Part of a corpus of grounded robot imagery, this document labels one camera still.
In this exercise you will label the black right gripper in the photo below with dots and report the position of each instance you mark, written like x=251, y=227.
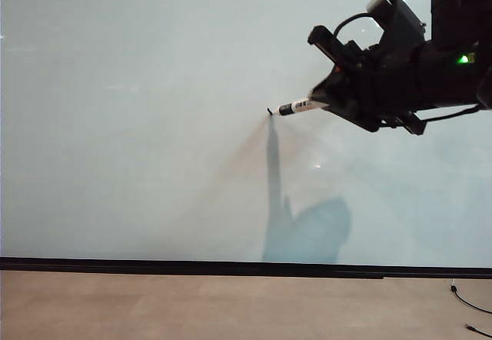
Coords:
x=369, y=82

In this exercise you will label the white marker pen black cap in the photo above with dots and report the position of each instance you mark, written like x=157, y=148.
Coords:
x=298, y=106

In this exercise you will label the black ink mark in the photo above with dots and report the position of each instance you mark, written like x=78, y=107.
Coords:
x=270, y=111

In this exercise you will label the black framed whiteboard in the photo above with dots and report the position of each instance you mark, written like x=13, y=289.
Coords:
x=115, y=124

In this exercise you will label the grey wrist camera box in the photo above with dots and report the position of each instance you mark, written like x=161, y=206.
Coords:
x=397, y=17

